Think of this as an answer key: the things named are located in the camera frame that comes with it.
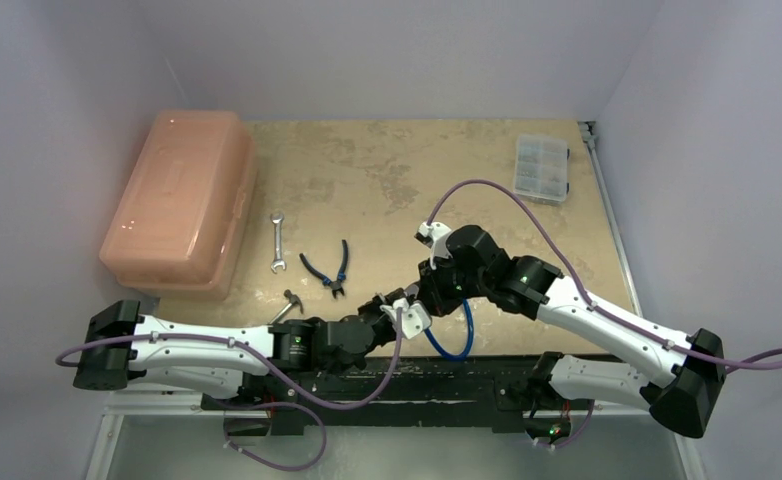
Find blue cable lock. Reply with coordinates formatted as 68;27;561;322
425;300;476;362

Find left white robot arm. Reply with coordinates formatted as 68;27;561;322
71;296;415;409

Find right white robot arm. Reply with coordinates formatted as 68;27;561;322
415;222;726;438

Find clear compartment screw box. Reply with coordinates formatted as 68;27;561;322
512;134;570;205

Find silver open-end wrench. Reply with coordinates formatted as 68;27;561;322
270;212;287;274

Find pink translucent plastic toolbox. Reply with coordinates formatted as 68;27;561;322
99;110;258;301

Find blue handled pliers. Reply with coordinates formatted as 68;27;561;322
299;239;351;299

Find small black handled hammer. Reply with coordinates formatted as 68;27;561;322
269;289;304;325

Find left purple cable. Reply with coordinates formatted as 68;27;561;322
55;305;406;412

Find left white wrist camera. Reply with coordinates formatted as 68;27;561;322
380;297;432;340

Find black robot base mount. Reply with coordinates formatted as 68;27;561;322
231;354;594;437

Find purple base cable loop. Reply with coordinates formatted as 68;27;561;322
222;400;330;472

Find aluminium frame rail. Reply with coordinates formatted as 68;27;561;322
578;121;708;479

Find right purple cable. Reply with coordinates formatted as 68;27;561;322
425;179;782;375

